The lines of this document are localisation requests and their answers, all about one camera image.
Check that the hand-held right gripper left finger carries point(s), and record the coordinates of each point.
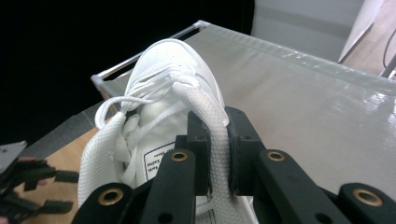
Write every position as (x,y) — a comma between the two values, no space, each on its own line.
(174,186)

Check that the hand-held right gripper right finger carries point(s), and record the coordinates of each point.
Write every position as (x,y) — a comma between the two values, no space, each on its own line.
(271,186)

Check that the grey two-tier shoe rack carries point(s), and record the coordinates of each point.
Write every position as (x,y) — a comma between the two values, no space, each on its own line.
(295,109)

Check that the white sneaker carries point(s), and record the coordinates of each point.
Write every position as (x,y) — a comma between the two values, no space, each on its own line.
(168,59)

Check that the dark curtain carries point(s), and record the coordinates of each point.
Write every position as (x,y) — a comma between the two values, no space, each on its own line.
(77,46)

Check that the white metal desk frame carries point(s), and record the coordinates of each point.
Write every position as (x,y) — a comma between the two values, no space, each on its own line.
(390,74)

